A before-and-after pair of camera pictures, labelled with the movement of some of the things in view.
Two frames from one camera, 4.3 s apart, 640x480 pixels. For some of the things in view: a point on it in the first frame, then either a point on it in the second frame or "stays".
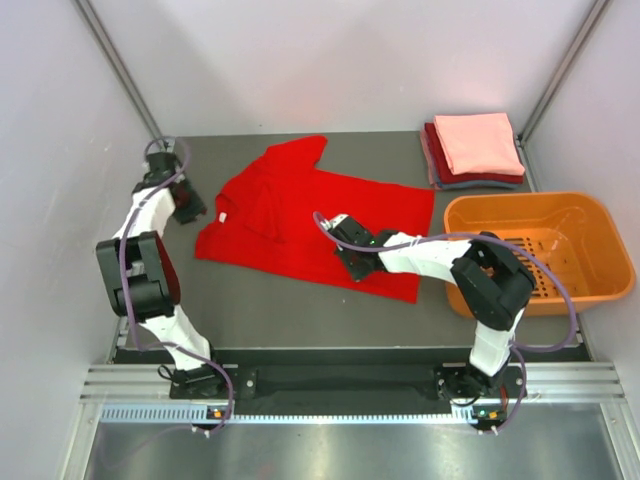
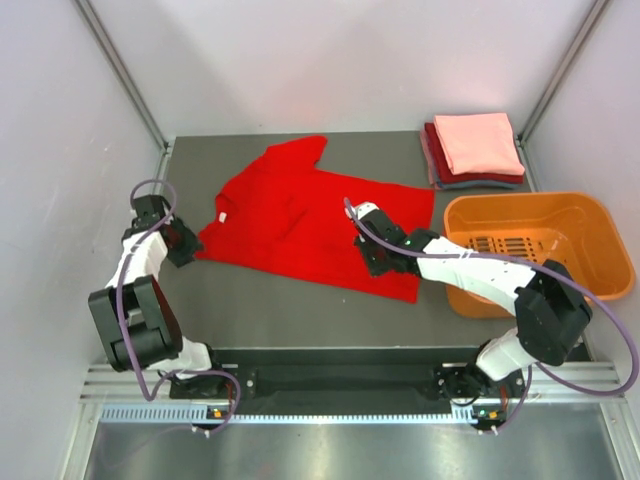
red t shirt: [277, 211] stays
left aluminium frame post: [94, 24] stays
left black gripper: [196, 208] to [184, 256]
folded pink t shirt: [480, 143] stays
